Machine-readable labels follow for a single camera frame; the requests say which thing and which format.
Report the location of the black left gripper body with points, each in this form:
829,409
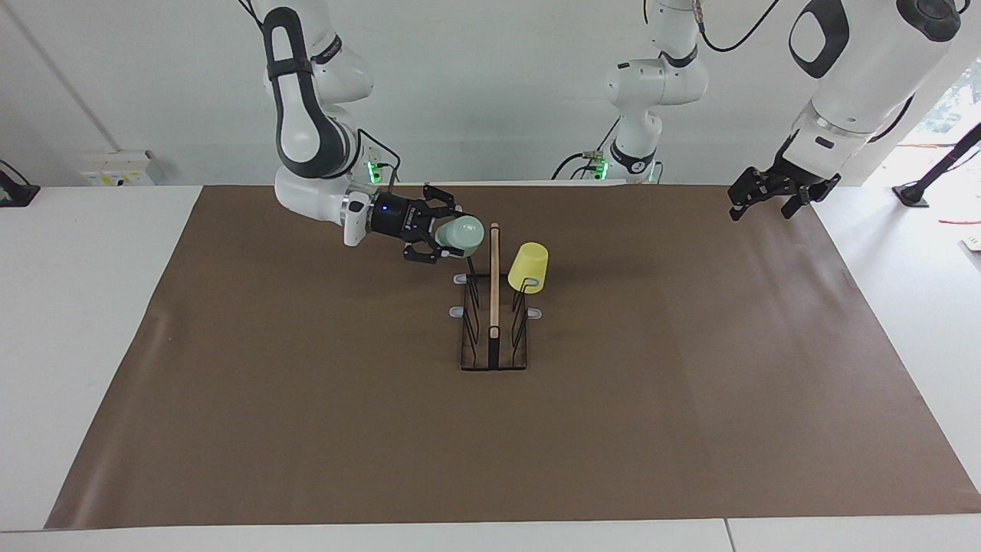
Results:
801,180

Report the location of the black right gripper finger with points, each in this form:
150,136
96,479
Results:
442,203
423,251

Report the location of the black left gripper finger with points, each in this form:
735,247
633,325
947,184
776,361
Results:
798,203
749,195

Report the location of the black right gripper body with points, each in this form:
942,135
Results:
398,218

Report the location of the pale green plastic cup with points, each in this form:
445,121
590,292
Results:
464,234

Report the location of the yellow plastic cup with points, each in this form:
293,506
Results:
529,264

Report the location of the white idle robot arm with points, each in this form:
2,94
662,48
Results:
651,84

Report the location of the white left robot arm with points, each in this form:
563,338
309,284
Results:
858,84

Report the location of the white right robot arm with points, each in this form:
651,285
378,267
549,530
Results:
306,138

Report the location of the black tripod stand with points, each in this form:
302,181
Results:
939,165

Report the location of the brown table mat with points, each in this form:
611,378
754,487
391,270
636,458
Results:
306,422

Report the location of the white wall socket box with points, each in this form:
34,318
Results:
119,169

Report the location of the black clamp mount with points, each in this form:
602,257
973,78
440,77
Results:
15,192

